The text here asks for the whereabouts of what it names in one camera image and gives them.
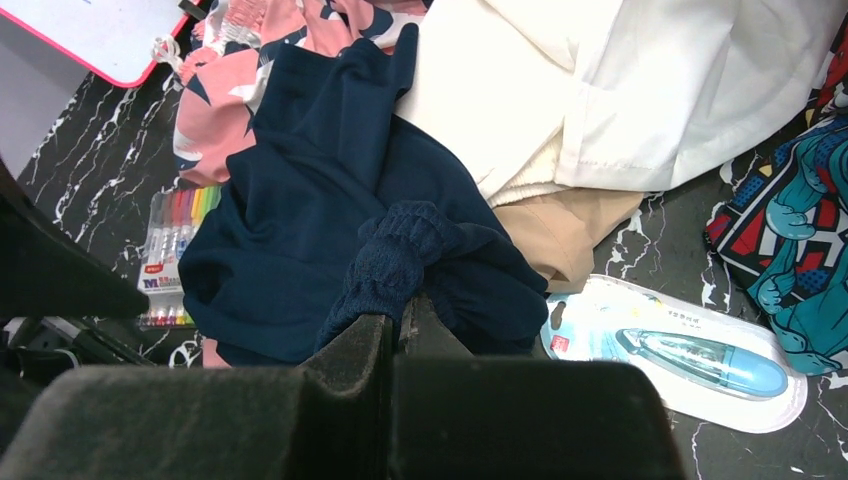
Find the colour marker pack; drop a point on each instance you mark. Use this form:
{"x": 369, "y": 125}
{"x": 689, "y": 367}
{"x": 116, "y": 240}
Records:
{"x": 174, "y": 220}

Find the navy blue shorts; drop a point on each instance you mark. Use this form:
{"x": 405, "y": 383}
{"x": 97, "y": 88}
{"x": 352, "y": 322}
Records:
{"x": 341, "y": 209}

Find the beige shorts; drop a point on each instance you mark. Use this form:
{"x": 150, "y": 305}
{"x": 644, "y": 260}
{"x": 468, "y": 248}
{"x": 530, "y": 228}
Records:
{"x": 558, "y": 232}

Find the blue correction tape package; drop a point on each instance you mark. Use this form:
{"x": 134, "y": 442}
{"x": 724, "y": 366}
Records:
{"x": 703, "y": 363}

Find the pink framed whiteboard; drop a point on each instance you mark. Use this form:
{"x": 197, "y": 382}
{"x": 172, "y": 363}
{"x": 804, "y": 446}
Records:
{"x": 111, "y": 38}

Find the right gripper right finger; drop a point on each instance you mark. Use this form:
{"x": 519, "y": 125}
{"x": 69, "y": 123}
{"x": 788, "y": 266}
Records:
{"x": 422, "y": 333}

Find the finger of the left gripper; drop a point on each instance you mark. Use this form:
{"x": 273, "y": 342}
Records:
{"x": 45, "y": 273}

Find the white shorts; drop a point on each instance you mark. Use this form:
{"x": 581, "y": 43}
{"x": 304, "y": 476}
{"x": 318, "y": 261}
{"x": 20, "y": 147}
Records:
{"x": 632, "y": 95}

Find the pink patterned shorts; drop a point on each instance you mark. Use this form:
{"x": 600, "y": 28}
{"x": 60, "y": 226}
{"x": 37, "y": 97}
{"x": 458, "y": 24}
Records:
{"x": 224, "y": 76}

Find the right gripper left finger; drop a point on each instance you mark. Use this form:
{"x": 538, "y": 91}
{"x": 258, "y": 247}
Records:
{"x": 352, "y": 362}

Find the comic print shorts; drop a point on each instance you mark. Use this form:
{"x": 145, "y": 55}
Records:
{"x": 784, "y": 233}

